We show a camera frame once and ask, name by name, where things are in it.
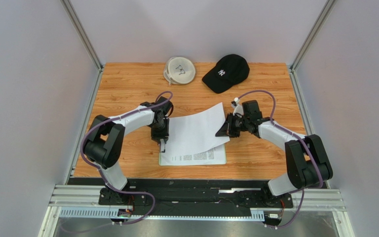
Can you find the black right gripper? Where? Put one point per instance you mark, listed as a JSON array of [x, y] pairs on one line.
[[230, 126]]

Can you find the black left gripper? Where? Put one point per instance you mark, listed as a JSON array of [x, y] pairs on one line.
[[165, 134]]

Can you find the green clipboard folder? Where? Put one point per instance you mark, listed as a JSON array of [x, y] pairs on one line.
[[192, 163]]

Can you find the printed white document sheet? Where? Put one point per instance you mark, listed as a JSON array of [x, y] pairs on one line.
[[196, 157]]

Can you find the white paper sheet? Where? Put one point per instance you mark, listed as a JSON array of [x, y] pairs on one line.
[[195, 133]]

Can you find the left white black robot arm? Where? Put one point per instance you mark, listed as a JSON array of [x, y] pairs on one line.
[[102, 145]]

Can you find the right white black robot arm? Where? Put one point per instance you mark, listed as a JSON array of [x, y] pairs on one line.
[[307, 162]]

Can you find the black baseball cap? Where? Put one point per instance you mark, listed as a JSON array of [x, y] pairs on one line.
[[229, 71]]

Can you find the aluminium frame rail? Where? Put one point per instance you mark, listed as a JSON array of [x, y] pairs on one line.
[[77, 201]]

